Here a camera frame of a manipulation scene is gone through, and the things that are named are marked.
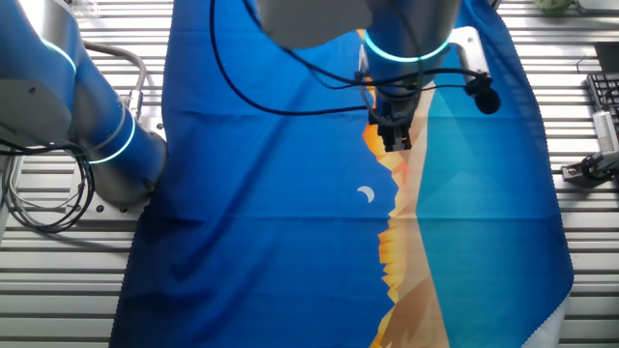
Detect black keyboard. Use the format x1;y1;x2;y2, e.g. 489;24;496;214
585;72;619;122

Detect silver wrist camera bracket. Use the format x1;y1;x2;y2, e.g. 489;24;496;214
447;26;490;81

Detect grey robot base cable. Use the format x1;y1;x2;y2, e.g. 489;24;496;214
81;41;148;107

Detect white flat object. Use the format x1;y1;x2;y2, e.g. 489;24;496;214
575;0;619;14

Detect blue landscape print cloth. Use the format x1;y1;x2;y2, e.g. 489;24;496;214
108;0;575;348

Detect black and grey cable bundle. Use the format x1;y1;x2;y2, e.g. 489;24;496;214
0;137;97;234

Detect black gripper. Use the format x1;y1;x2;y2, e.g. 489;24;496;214
367;84;423;153

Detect green round object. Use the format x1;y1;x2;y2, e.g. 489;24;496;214
533;0;575;15

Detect black round cable plug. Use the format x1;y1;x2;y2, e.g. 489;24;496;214
464;76;502;116

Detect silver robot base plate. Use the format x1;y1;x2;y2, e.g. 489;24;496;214
65;120;168;224

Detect black clamp tool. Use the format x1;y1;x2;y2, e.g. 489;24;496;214
560;152;619;188

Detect long black cable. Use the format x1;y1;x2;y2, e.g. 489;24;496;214
208;0;373;117
241;0;485;91

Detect metal cable connector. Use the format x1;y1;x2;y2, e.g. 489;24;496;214
126;89;145;122

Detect dark box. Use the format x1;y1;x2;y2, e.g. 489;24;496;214
593;42;619;73

